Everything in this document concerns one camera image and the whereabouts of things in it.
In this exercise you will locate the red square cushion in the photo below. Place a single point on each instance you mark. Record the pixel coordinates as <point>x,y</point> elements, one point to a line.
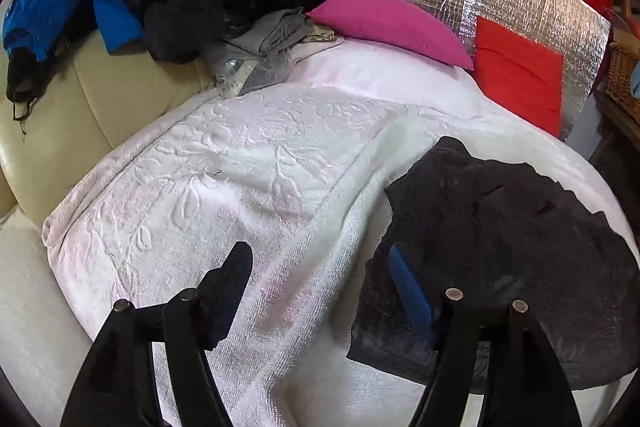
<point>520,75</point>

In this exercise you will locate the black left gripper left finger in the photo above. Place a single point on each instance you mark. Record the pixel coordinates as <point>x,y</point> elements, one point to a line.
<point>116,385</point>

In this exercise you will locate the grey clothes pile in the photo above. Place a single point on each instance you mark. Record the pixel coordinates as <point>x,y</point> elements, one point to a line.
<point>266,54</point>

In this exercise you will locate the cream leather sofa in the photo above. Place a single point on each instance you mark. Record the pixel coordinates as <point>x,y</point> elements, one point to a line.
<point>94,102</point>

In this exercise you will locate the wooden side shelf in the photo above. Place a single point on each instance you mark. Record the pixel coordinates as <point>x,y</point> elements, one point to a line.
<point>617,156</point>

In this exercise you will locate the black quilted jacket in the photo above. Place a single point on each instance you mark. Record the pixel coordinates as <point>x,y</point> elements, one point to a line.
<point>501,232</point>

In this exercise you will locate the magenta pillow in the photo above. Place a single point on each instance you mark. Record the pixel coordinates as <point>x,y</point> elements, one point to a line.
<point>395,22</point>

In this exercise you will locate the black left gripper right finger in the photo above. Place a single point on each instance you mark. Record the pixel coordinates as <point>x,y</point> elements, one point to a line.
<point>500,351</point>

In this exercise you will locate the white pink embossed blanket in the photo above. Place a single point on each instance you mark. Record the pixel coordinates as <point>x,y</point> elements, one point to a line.
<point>297,171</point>

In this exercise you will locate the wicker basket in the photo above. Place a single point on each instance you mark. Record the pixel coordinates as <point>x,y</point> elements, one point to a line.
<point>618,81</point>

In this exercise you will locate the blue jacket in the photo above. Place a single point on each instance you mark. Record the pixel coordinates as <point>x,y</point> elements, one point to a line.
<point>35,25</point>

